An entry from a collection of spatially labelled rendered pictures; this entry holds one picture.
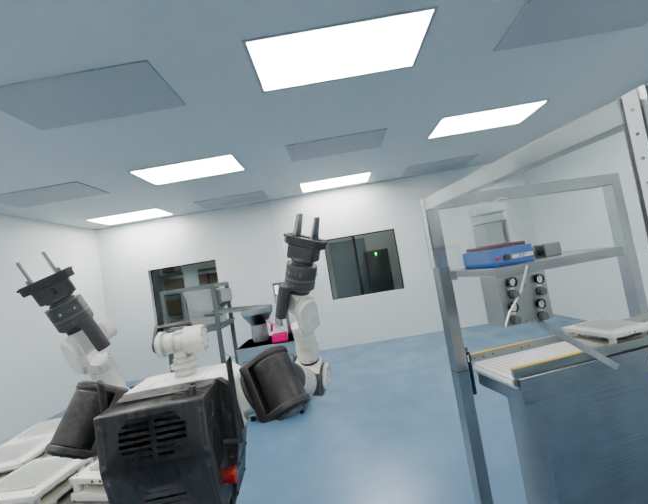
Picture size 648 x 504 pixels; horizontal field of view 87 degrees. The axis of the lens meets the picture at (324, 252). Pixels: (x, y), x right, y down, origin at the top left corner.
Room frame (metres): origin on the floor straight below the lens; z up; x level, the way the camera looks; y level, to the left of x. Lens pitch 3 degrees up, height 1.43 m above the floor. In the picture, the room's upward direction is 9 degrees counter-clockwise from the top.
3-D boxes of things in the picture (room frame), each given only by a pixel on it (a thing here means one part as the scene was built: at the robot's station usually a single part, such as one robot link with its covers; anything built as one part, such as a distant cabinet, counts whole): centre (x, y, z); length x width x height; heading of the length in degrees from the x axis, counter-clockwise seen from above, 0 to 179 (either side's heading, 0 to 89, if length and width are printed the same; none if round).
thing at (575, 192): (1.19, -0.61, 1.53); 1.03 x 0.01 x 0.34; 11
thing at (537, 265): (1.58, -0.92, 1.31); 0.62 x 0.38 x 0.04; 101
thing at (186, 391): (0.78, 0.38, 1.10); 0.34 x 0.30 x 0.36; 95
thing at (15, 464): (1.38, 1.37, 0.90); 0.25 x 0.24 x 0.02; 9
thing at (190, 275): (6.45, 2.68, 1.43); 1.32 x 0.01 x 1.11; 89
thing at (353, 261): (6.40, -0.69, 1.43); 1.38 x 0.01 x 1.16; 89
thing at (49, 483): (1.16, 1.08, 0.90); 0.25 x 0.24 x 0.02; 176
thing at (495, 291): (1.40, -0.74, 1.20); 0.22 x 0.11 x 0.20; 101
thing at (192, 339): (0.84, 0.38, 1.30); 0.10 x 0.07 x 0.09; 95
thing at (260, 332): (3.92, 0.80, 0.95); 0.49 x 0.36 x 0.38; 89
